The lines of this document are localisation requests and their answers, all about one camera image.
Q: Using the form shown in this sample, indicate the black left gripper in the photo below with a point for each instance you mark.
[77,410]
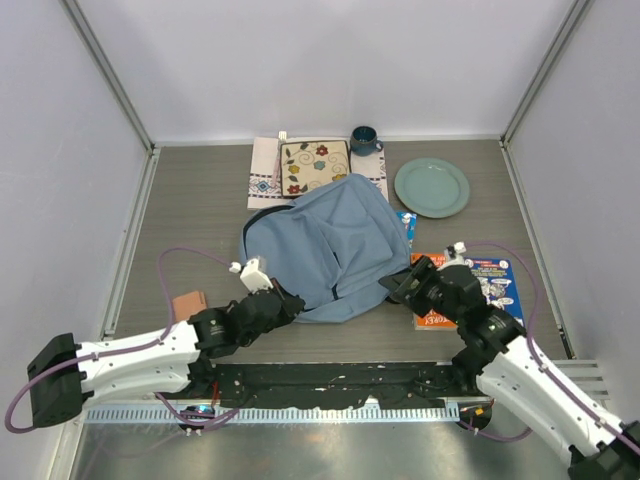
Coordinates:
[290,309]

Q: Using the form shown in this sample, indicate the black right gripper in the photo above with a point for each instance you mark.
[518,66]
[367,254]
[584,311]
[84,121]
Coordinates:
[423,272]

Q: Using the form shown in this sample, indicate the light blue fabric backpack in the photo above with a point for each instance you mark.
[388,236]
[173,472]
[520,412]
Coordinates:
[330,247]

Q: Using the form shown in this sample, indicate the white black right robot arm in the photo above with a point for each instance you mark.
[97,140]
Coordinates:
[506,364]

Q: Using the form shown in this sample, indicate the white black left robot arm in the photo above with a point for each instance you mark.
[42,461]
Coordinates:
[66,376]

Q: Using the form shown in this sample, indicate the orange treehouse paperback book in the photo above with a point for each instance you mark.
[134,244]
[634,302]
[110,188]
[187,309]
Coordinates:
[433,320]

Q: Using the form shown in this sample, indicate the bright blue paperback book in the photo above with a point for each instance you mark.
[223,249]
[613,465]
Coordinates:
[409,222]

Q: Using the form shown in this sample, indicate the tan leather wallet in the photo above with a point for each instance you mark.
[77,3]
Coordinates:
[189,304]

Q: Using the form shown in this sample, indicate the round teal ceramic plate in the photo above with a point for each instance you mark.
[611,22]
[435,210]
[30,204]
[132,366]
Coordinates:
[432,187]

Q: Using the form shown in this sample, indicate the dark blue cartoon book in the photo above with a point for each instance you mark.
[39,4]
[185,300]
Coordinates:
[498,284]

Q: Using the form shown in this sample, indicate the patterned white cloth placemat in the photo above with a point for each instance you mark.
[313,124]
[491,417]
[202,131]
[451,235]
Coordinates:
[264,188]

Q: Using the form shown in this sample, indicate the dark blue ceramic mug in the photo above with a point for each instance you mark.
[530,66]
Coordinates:
[364,141]

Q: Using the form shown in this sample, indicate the square floral ceramic plate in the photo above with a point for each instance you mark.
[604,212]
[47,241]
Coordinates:
[308,165]

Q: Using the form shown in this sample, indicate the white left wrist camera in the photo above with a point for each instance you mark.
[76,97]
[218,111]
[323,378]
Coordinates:
[252,274]

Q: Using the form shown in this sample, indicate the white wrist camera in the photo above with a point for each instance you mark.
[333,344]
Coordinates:
[454,254]
[252,274]

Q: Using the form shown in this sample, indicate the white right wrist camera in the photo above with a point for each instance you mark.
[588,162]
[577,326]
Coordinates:
[454,254]

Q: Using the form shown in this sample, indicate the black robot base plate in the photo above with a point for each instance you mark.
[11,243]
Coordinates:
[338,386]

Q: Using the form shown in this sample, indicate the white slotted cable duct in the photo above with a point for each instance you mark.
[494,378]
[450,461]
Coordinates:
[370,412]

